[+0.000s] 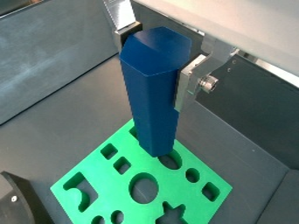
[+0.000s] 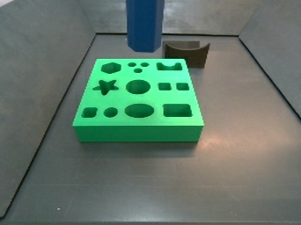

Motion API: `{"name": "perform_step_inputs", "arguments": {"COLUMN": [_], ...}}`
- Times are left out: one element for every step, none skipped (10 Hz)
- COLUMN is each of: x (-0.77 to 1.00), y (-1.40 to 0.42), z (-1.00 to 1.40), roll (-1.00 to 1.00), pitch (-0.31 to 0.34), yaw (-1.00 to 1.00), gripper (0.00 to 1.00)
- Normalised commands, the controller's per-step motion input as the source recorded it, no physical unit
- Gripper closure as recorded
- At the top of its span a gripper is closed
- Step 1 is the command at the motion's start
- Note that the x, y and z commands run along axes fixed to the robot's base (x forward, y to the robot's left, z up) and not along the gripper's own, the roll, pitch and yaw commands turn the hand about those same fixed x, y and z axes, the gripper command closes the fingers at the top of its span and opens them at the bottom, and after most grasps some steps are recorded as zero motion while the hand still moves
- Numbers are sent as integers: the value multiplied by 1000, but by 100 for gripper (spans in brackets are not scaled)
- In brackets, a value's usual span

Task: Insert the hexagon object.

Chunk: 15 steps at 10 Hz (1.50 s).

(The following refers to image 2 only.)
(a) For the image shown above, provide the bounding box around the blue hexagonal prism peg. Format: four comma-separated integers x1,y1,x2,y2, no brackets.
126,0,165,53

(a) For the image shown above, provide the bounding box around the green shape sorter block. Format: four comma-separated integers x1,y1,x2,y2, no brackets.
72,59,205,142

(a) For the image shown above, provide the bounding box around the dark curved holder block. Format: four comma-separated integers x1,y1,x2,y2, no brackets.
162,40,210,69

